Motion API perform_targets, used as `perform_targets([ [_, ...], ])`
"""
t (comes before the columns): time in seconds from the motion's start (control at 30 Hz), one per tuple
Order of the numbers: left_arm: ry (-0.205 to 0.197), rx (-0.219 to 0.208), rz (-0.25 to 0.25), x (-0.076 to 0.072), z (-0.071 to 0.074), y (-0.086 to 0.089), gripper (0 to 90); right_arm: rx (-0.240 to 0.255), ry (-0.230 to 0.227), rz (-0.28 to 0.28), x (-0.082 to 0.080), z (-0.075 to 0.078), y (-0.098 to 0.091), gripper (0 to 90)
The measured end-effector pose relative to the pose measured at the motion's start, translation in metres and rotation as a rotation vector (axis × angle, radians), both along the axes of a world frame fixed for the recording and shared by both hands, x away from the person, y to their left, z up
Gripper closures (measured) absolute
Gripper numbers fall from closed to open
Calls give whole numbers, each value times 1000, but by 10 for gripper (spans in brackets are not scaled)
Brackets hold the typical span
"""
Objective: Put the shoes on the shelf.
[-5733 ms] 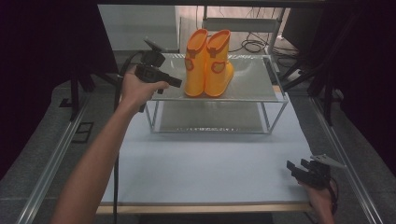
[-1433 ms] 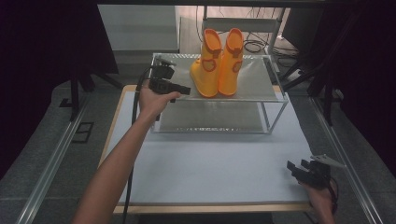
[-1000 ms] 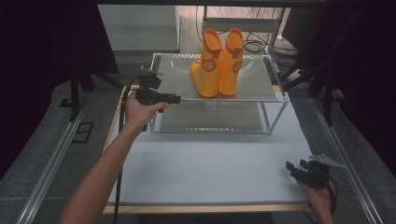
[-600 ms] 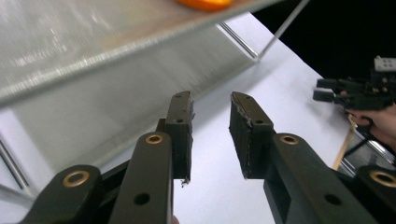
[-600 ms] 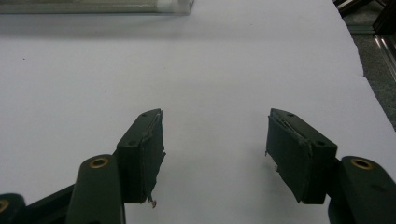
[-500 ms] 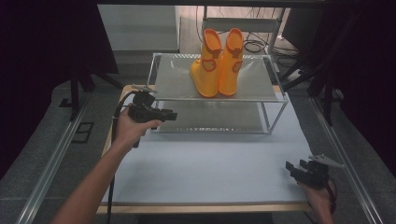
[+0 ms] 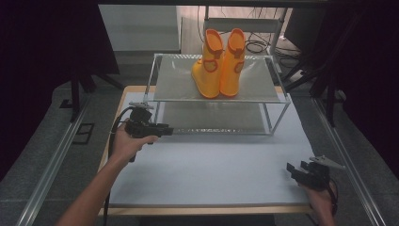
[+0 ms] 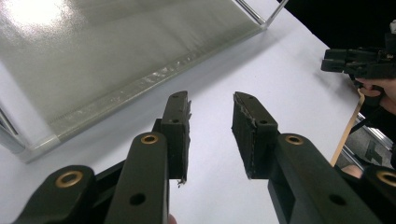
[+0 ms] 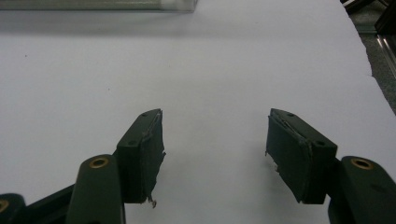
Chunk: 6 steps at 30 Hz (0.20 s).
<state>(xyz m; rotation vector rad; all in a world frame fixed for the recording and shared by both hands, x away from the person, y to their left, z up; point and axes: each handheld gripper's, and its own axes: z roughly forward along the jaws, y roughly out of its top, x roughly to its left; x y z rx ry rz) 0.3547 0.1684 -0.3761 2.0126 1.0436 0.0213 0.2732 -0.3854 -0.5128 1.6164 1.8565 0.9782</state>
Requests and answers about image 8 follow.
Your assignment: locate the two-tier metal shoe rack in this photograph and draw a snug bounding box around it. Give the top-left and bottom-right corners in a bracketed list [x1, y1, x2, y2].
[0, 0, 291, 165]

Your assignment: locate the white table mat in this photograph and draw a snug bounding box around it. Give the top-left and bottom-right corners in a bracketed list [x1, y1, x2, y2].
[0, 0, 362, 224]

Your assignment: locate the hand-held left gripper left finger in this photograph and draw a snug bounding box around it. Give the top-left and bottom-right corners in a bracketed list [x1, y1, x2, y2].
[151, 90, 192, 189]

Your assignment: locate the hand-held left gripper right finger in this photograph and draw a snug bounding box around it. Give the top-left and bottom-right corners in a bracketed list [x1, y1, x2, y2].
[231, 91, 281, 181]

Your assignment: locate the aluminium floor rail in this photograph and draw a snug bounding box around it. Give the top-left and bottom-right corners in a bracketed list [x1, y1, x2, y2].
[355, 111, 396, 151]

